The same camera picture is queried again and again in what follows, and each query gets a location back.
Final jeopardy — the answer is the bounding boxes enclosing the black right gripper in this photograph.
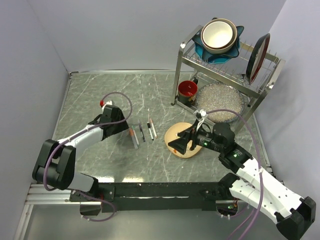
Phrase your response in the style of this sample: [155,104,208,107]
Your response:
[168,119,224,154]

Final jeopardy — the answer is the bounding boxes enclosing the white marker with green end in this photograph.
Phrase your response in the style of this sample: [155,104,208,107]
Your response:
[132,125,140,147]

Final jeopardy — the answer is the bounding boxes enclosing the grey marker with orange tip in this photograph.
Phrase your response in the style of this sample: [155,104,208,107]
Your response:
[131,135,139,150]

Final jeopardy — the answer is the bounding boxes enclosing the blue pen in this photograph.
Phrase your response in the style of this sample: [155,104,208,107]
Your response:
[138,119,146,143]

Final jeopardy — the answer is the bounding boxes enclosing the white marker with black tip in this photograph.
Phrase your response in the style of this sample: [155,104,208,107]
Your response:
[147,121,155,141]

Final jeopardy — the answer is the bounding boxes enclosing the white marker with pink end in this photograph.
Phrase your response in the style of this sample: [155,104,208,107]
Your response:
[149,117,158,138]

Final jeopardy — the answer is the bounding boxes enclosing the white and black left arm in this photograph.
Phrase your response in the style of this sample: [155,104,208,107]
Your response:
[32,104,129,201]

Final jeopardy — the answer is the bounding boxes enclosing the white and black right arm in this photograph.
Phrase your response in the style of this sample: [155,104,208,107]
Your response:
[168,121,316,240]

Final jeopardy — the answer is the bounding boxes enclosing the tan decorated plate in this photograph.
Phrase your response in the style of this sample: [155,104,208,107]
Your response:
[164,122,202,159]

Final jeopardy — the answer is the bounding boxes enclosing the red and black mug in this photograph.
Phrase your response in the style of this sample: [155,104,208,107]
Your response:
[177,78,199,107]

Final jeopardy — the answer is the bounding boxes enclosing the speckled glass plate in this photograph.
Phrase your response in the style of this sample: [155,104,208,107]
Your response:
[194,82,245,115]

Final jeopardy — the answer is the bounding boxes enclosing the black base beam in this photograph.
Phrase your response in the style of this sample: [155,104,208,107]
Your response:
[69,182,241,217]

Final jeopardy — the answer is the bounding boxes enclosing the steel dish rack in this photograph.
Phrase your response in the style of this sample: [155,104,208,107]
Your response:
[170,24,287,141]

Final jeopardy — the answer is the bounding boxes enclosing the blue wavy bowl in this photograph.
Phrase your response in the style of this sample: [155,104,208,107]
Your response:
[192,17,245,64]

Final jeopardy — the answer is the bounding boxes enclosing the cream bowl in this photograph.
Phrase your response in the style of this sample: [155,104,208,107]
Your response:
[200,18,238,54]

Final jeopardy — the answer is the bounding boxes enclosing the dark red-rimmed plate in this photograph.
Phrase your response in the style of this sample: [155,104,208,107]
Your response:
[245,33,271,85]

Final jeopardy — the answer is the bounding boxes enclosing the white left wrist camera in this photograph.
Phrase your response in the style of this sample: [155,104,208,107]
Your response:
[99,100,114,109]

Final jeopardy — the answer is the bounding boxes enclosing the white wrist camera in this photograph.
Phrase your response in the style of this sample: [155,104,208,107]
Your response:
[99,100,114,109]
[194,109,207,131]

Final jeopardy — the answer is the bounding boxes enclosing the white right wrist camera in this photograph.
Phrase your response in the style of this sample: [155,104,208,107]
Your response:
[194,109,207,131]

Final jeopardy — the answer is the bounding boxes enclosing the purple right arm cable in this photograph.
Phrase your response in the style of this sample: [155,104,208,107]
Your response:
[207,109,265,240]

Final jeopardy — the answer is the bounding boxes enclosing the aluminium frame rail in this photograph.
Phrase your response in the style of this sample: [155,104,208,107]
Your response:
[24,184,100,205]

